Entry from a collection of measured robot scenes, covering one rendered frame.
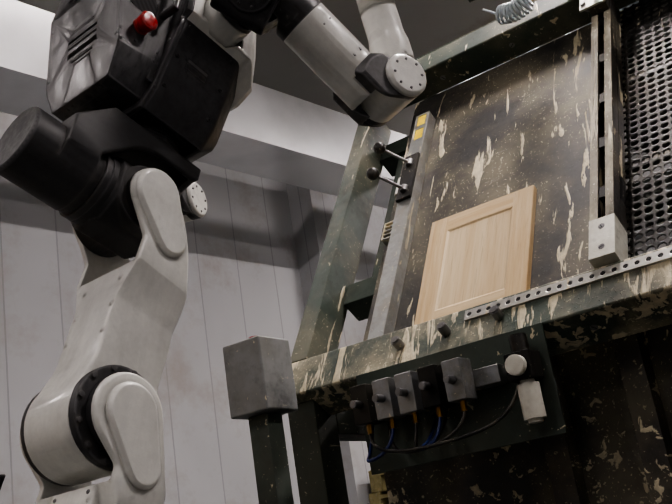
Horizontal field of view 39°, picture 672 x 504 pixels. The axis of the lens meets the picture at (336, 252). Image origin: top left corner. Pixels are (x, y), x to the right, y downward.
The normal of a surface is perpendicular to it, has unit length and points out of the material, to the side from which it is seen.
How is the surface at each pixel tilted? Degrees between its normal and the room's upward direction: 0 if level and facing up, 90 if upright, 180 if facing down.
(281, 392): 90
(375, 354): 57
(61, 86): 82
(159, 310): 111
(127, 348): 90
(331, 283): 90
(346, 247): 90
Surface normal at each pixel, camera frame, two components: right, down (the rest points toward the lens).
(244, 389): -0.59, -0.16
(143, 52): 0.74, -0.32
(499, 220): -0.58, -0.65
